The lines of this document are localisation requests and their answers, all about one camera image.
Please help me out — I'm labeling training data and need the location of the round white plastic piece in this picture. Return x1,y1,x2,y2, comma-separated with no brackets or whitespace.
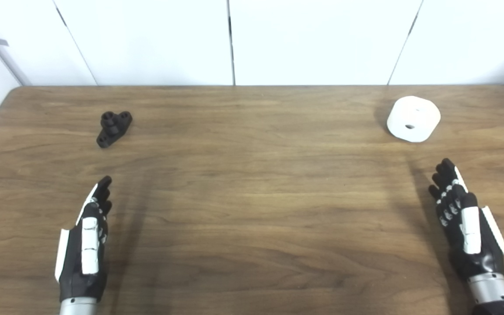
386,96,441,143

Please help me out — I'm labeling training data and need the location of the black plastic holder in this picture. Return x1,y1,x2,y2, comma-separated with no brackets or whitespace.
96,111,133,148

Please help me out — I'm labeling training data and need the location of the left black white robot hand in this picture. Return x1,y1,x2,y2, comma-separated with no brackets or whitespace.
55,176,113,302

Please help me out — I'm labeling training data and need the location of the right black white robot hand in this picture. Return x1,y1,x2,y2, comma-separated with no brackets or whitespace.
428,158,504,280

